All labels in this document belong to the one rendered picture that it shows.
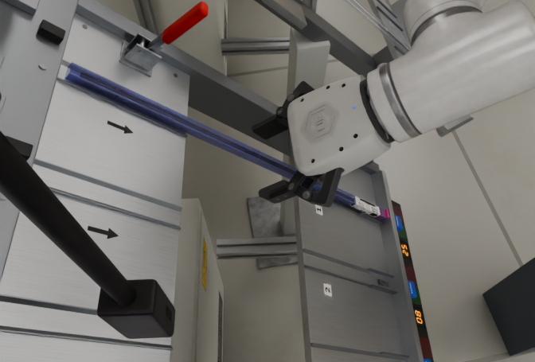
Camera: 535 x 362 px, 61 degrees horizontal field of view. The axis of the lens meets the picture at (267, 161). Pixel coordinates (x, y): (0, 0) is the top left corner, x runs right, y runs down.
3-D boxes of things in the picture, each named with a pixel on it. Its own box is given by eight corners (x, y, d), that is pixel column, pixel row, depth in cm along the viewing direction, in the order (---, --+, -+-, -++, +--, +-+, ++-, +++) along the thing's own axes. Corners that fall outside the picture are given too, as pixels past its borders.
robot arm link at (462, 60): (379, 41, 48) (401, 113, 43) (512, -30, 41) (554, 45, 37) (408, 79, 54) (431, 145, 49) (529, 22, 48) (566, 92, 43)
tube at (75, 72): (380, 212, 73) (386, 210, 72) (381, 220, 72) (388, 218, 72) (67, 68, 43) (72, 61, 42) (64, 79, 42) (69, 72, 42)
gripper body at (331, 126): (362, 53, 49) (279, 98, 54) (384, 132, 44) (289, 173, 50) (390, 85, 55) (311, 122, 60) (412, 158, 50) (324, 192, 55)
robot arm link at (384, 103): (380, 44, 48) (354, 58, 49) (400, 114, 43) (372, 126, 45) (409, 82, 54) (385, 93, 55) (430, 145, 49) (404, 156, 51)
